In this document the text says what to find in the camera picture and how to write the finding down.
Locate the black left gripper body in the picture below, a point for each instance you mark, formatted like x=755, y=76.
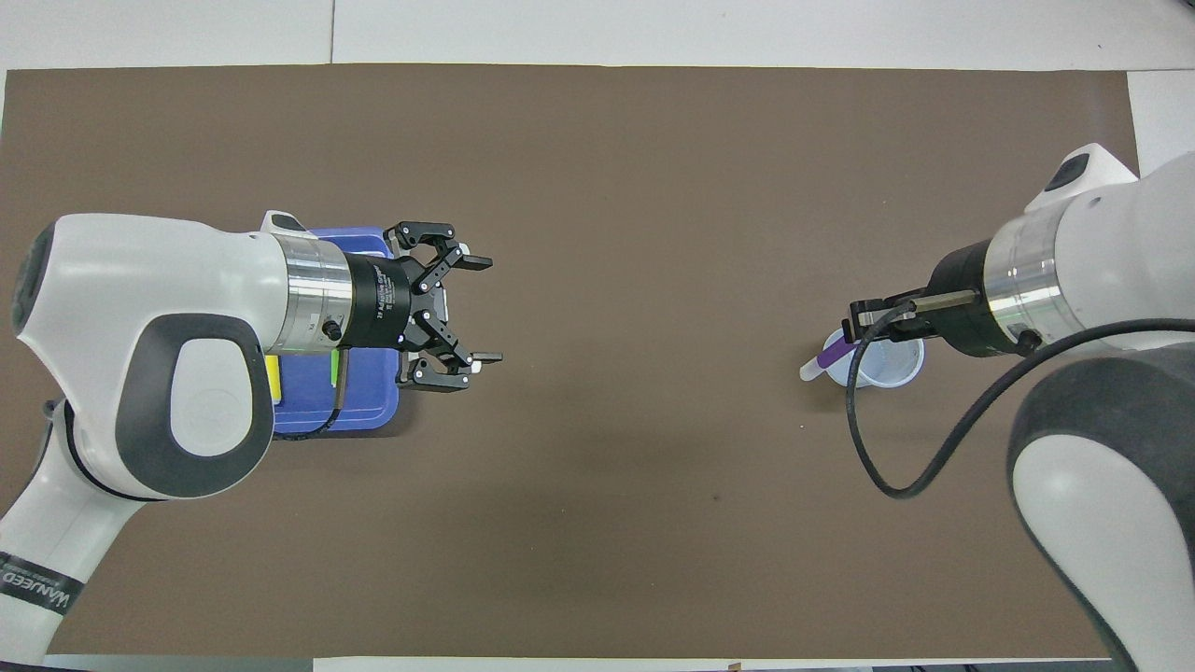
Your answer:
x=383, y=303

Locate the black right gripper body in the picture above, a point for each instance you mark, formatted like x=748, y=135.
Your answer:
x=962, y=327

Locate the purple marker pen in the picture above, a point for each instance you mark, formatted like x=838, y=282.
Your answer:
x=831, y=355

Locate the yellow marker pen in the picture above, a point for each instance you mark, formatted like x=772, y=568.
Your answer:
x=274, y=378

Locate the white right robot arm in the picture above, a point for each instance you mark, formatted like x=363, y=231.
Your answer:
x=1120, y=243

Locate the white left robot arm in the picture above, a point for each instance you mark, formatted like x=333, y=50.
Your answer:
x=140, y=280

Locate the translucent plastic cup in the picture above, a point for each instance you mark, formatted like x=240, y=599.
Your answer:
x=896, y=373

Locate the blue plastic tray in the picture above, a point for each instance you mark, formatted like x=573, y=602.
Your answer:
x=369, y=392

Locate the brown table mat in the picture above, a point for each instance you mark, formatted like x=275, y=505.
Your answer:
x=597, y=187

